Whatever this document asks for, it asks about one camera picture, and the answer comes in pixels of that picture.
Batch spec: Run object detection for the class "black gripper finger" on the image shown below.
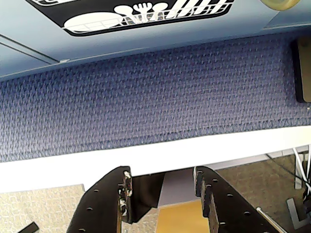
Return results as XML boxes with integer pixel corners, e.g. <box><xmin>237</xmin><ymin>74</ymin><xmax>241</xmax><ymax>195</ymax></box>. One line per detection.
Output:
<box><xmin>67</xmin><ymin>166</ymin><xmax>133</xmax><ymax>233</ymax></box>
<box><xmin>193</xmin><ymin>166</ymin><xmax>280</xmax><ymax>233</ymax></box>

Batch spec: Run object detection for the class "yellow wooden board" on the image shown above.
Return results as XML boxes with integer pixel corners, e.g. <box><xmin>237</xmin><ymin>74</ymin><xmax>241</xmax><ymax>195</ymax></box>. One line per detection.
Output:
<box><xmin>156</xmin><ymin>200</ymin><xmax>210</xmax><ymax>233</ymax></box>

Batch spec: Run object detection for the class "grey table leg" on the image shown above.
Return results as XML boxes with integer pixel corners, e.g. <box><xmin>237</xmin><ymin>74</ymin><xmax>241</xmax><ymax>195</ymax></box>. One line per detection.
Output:
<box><xmin>293</xmin><ymin>155</ymin><xmax>304</xmax><ymax>190</ymax></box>

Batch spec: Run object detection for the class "black edged tan board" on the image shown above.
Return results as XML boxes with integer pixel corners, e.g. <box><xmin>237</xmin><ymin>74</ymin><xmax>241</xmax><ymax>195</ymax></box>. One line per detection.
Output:
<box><xmin>290</xmin><ymin>37</ymin><xmax>311</xmax><ymax>104</ymax></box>

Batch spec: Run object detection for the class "blue toy kitchen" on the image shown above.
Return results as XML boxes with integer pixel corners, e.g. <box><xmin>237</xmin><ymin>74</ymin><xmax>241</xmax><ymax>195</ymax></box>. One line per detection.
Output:
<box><xmin>0</xmin><ymin>0</ymin><xmax>311</xmax><ymax>79</ymax></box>

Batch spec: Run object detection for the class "black dishwasher rack sticker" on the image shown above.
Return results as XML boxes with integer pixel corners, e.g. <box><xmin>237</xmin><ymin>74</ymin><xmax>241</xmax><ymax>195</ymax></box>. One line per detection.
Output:
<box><xmin>25</xmin><ymin>0</ymin><xmax>235</xmax><ymax>37</ymax></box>

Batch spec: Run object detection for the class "clear tape roll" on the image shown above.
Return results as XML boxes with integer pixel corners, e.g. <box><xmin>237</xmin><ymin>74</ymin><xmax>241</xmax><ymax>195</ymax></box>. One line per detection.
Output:
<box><xmin>261</xmin><ymin>0</ymin><xmax>301</xmax><ymax>11</ymax></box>

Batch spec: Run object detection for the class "grey L-shaped bracket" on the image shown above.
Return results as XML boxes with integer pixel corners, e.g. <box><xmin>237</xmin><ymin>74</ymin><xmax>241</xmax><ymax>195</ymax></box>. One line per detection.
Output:
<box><xmin>286</xmin><ymin>198</ymin><xmax>311</xmax><ymax>230</ymax></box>

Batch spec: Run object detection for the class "white cable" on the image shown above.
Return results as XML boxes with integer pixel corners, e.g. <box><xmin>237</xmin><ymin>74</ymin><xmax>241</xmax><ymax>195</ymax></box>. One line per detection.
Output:
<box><xmin>293</xmin><ymin>148</ymin><xmax>311</xmax><ymax>195</ymax></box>

